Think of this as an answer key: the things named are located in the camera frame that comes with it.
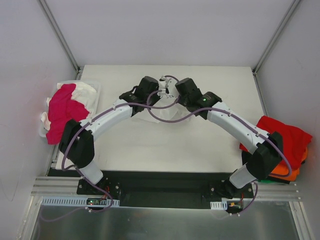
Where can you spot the black folded garment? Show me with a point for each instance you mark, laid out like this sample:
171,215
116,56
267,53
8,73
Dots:
249,161

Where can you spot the white laundry basket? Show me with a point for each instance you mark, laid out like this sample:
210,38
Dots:
73,99

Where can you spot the left aluminium corner profile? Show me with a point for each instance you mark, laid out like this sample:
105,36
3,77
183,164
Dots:
59,35

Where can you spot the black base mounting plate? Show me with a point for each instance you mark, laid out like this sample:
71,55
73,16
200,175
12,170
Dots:
173,190

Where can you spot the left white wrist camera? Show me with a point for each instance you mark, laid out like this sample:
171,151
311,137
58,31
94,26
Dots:
163,92

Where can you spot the grey cable duct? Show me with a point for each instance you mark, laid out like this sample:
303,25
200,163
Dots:
219,205
67,201

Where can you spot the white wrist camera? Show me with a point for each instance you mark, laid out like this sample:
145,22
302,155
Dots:
164,82
163,92

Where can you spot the aluminium front rail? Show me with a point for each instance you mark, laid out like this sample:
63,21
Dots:
55,186

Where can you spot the right grey cable duct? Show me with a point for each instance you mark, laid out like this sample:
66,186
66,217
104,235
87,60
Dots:
219,205

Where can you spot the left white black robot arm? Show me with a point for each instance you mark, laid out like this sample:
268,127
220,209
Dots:
78,139

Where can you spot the pale pink white garment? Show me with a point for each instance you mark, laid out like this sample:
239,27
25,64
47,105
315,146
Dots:
86,92

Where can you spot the right aluminium corner profile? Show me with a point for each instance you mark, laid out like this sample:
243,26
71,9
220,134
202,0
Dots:
276,35

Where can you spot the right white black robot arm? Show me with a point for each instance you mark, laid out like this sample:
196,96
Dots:
265,149

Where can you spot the white daisy print t-shirt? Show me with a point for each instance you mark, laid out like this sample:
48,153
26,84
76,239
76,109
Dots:
165,113

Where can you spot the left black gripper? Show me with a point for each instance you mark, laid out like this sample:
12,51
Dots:
155,88

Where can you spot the magenta t-shirt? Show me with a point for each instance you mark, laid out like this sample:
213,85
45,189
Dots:
61,109

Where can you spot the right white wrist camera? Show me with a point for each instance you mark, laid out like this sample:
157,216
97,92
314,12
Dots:
164,82

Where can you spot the left grey cable duct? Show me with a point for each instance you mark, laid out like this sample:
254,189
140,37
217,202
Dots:
67,201

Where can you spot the aluminium corner profile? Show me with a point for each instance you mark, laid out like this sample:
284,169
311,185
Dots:
276,35
59,35

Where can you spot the green folded t-shirt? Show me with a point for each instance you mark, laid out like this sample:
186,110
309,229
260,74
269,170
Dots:
272,180

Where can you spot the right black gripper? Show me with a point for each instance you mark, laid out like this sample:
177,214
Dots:
181,93

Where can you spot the red folded t-shirt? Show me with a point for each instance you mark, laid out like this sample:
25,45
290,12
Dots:
295,140

